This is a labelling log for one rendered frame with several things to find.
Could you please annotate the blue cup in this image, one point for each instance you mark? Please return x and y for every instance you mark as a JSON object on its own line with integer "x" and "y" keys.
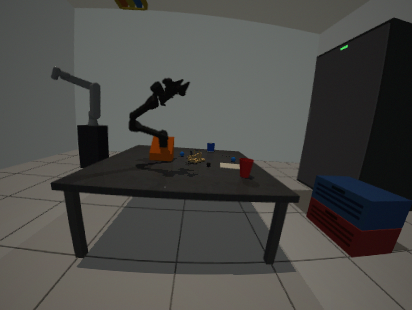
{"x": 210, "y": 147}

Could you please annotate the red plastic cup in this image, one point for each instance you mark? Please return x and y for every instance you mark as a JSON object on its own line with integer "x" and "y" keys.
{"x": 246, "y": 165}

